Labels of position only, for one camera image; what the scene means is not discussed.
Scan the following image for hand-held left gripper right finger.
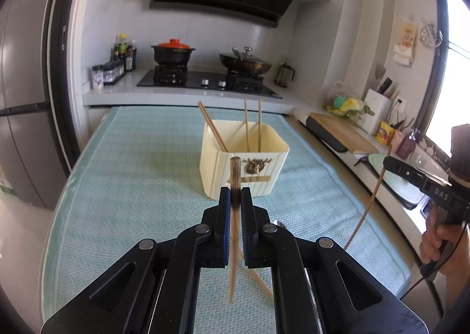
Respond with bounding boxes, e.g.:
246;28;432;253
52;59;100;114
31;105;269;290
239;187;430;334

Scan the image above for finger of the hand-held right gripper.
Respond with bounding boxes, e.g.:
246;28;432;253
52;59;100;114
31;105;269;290
382;156;453;191

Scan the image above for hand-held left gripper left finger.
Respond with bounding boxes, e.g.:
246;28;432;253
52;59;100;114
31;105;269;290
40;187;234;334

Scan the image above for cream ribbed utensil holder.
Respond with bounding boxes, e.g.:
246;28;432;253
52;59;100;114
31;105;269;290
199;120;289;198

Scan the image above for person's right hand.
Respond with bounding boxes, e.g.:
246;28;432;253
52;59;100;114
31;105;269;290
419;205;470;278

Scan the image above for purple soap dispenser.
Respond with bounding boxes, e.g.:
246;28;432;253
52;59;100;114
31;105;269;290
398;128;423;160

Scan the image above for yellow printed box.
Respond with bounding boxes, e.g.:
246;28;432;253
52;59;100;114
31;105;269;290
378;120;395;145

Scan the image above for white knife block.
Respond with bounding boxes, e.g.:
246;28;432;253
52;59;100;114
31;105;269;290
362;77;395;136

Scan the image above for wooden cutting board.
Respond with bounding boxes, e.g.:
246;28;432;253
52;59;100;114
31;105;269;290
310;112;379;154

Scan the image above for plastic bag of fruit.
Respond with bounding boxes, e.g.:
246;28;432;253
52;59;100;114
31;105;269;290
325;80;375;123

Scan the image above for black tray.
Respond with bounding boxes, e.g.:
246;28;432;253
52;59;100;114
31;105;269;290
305;115;348;153

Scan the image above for light blue table cloth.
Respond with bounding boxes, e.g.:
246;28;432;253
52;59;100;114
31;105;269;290
38;106;412;334

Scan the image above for window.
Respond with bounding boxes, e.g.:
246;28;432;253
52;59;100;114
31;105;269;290
422;0;470;158

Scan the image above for black gas hob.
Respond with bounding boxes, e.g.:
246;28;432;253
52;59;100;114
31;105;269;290
137;69;283;99

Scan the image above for glass French press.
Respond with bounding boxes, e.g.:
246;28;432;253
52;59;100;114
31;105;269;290
275;61;295;88

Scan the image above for wok with glass lid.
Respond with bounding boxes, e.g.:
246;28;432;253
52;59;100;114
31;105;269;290
219;46;273;75

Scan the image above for black pot with orange lid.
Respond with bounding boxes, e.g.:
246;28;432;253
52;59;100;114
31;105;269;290
150;39;196;66

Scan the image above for spice jar rack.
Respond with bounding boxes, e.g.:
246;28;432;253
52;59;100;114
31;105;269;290
102;60;127;85

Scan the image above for white labelled jar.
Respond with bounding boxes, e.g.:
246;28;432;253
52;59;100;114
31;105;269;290
92;65;105;90

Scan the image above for dark sauce bottles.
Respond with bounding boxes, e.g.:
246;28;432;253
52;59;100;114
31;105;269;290
112;33;138;72

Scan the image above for grey refrigerator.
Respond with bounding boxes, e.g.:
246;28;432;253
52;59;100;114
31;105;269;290
0;0;79;210

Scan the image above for black cable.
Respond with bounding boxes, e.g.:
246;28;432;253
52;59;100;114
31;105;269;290
399;264;447;320

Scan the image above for printed wall hanging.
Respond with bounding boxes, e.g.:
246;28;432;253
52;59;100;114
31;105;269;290
393;16;419;66

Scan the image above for metal wire trivet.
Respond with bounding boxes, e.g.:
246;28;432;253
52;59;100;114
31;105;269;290
419;18;443;48

